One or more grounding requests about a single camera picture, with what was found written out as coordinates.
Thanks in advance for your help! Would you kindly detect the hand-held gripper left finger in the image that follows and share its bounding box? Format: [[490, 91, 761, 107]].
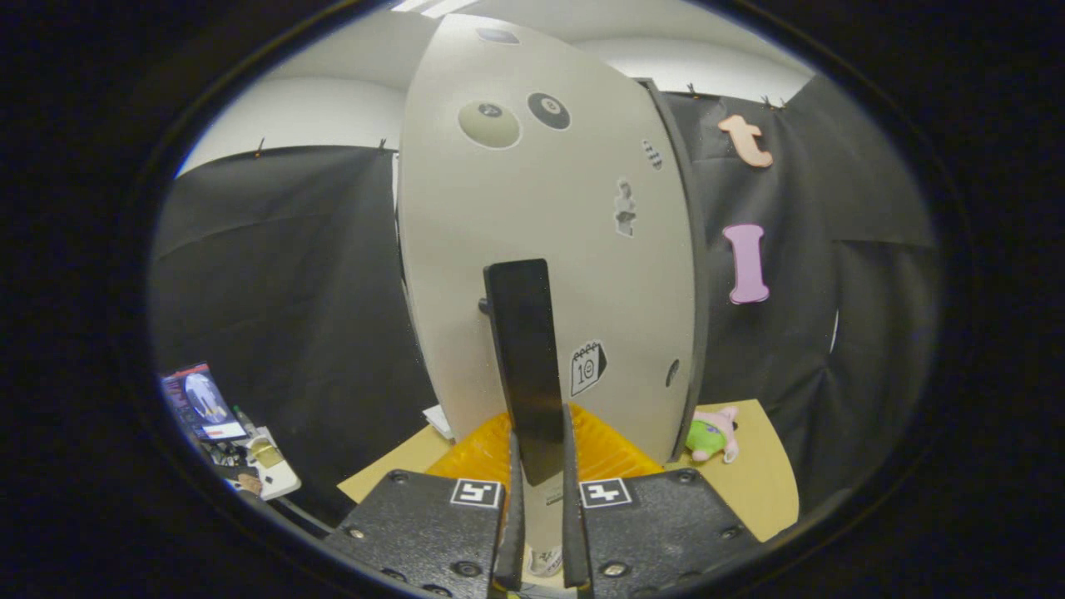
[[324, 410, 527, 599]]

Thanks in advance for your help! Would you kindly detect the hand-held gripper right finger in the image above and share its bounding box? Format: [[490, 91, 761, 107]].
[[562, 403, 762, 599]]

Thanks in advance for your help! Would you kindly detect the white shoe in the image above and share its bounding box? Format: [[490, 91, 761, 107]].
[[526, 543, 565, 580]]

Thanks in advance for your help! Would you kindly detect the black door handle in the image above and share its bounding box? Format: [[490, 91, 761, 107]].
[[478, 259, 567, 488]]

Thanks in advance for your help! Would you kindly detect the green and pink plush toy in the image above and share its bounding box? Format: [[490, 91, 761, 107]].
[[685, 406, 740, 464]]

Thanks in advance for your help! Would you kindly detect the black backdrop cloth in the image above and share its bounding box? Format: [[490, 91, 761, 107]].
[[150, 75, 941, 527]]

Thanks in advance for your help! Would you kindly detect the long ceiling light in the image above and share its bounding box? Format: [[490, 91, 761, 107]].
[[391, 0, 481, 19]]

